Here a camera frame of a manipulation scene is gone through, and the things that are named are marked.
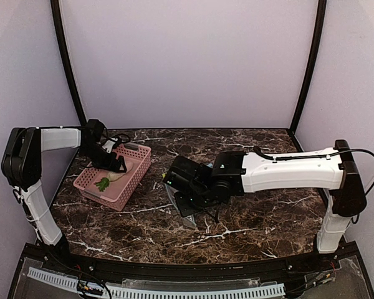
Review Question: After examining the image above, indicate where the black frame post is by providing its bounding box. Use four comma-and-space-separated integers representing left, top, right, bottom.
50, 0, 87, 125
289, 0, 327, 135

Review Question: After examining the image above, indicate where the left black frame post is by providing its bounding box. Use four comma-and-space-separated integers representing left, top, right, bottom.
50, 0, 87, 125

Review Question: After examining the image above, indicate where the black front table rail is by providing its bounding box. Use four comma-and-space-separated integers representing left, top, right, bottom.
46, 252, 341, 283

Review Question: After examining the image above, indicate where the white toy bun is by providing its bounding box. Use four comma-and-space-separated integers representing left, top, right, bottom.
106, 161, 134, 182

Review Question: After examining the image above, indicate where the green toy lettuce leaf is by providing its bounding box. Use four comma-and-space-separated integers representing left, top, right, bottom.
95, 177, 110, 192

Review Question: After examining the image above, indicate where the white slotted cable duct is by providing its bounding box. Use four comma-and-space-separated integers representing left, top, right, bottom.
27, 267, 286, 298

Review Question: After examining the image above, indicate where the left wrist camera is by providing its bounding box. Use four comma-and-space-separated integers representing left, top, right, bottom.
102, 133, 131, 153

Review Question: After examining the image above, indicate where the pink perforated plastic basket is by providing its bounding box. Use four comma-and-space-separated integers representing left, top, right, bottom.
74, 143, 151, 211

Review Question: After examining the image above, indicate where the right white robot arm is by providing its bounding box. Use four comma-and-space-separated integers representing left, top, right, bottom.
163, 140, 374, 254

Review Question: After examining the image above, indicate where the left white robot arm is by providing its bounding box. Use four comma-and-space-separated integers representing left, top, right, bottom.
1, 119, 130, 246

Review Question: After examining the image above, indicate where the right black frame post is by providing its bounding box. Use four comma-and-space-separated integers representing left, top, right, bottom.
289, 0, 327, 135

